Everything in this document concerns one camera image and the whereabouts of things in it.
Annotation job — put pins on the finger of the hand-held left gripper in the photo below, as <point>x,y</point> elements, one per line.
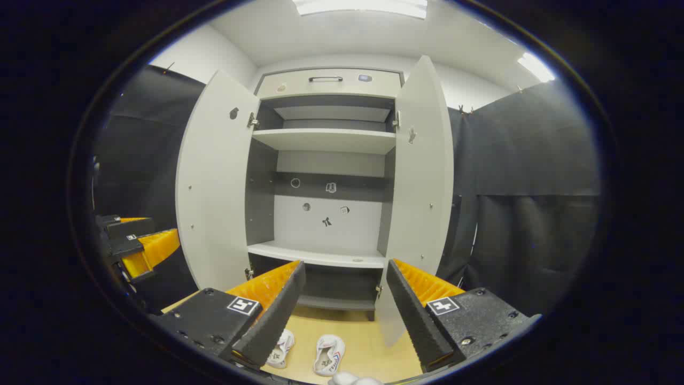
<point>128,246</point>
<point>131,227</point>

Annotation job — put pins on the black backdrop cloth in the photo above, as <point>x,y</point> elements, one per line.
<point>144,149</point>
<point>534,214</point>

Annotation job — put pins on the white shoe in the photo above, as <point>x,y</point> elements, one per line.
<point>282,347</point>
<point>327,353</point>

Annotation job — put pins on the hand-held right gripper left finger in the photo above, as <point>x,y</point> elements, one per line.
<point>278,315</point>

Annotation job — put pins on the white shoe cabinet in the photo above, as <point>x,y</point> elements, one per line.
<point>363,224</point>

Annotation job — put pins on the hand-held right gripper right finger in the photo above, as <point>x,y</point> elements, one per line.
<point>411,315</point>

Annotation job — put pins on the ceiling light panel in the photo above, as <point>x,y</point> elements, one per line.
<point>363,6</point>
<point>536,67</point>

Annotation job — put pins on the white cabinet shelf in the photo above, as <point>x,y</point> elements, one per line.
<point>320,140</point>
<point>310,254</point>

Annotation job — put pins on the beige cabinet drawer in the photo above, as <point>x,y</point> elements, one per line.
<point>299,85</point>

